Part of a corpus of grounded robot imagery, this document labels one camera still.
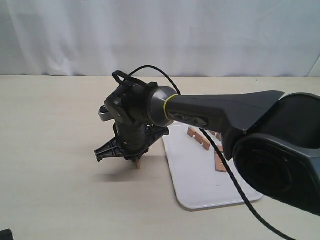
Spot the white backdrop curtain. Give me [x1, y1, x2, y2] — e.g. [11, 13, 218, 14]
[0, 0, 320, 77]

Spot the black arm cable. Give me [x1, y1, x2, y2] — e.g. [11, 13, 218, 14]
[111, 65, 298, 240]

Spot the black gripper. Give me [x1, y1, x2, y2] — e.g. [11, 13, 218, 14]
[94, 121, 170, 163]

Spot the notched wooden piece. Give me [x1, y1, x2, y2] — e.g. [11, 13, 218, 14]
[207, 130, 222, 145]
[187, 126, 211, 151]
[134, 157, 141, 170]
[214, 150, 227, 173]

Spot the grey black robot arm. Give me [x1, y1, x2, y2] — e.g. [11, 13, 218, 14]
[94, 82, 320, 215]

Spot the black object bottom left corner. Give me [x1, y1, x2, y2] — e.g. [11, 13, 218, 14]
[0, 221, 15, 240]

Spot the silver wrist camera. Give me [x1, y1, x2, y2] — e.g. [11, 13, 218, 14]
[98, 105, 113, 122]

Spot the white plastic tray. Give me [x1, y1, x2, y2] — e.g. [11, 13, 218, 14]
[161, 124, 264, 210]

